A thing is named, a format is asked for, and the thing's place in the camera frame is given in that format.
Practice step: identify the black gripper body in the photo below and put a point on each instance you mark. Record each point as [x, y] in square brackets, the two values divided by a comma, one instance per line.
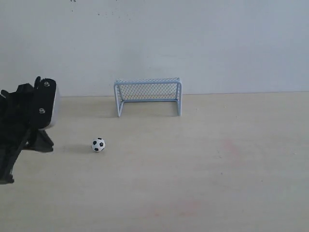
[14, 128]

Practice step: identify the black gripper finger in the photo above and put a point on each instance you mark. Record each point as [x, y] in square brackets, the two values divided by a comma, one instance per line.
[39, 141]

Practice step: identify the black gripper finger with white pad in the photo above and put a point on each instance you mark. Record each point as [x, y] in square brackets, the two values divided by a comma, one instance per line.
[45, 103]

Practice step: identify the black and white soccer ball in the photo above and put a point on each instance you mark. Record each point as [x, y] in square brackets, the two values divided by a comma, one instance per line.
[98, 144]

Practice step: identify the white miniature soccer goal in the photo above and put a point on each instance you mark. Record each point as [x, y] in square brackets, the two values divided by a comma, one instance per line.
[148, 90]

